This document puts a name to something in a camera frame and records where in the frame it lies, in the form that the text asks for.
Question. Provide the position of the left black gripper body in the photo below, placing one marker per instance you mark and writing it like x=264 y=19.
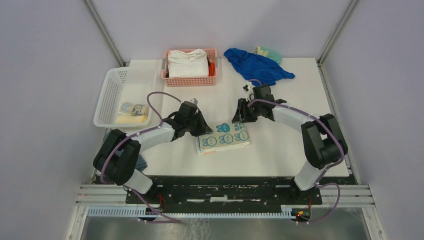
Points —
x=194 y=125

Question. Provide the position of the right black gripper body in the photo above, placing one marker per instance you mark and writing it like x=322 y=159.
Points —
x=251 y=113

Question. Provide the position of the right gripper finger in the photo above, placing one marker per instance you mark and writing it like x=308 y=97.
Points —
x=240 y=105
x=238 y=117

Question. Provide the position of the blue bunny pattern towel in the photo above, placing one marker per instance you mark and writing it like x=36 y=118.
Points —
x=225 y=136

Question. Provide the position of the rabbit print towel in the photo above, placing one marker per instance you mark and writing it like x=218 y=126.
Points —
x=131 y=109

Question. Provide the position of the yellow duck towel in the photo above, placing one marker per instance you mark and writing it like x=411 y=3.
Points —
x=131 y=119

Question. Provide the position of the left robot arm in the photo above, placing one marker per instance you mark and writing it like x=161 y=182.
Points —
x=117 y=158

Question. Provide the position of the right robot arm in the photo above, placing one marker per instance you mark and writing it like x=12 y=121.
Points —
x=323 y=142

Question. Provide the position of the pink plastic basket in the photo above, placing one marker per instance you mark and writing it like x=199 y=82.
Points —
x=193 y=81

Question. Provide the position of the orange towel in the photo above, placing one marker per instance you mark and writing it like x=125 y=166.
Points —
x=211 y=69

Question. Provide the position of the white folded towel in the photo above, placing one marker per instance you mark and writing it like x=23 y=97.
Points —
x=188 y=64

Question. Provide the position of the teal green towel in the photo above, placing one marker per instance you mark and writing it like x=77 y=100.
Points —
x=268 y=53

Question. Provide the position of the white plastic basket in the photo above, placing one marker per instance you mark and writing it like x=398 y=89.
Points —
x=123 y=84

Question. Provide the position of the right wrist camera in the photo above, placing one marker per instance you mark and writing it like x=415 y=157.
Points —
x=248 y=88

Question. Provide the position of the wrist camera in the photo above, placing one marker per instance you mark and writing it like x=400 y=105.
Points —
x=194 y=101
x=248 y=88

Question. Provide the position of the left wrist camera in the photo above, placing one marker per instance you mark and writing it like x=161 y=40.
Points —
x=194 y=101

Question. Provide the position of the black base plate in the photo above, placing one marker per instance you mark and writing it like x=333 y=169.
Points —
x=227 y=195

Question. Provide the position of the white cable duct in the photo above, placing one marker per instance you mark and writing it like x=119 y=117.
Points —
x=143 y=212

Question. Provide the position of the aluminium frame rails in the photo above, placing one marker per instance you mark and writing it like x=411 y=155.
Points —
x=90 y=195

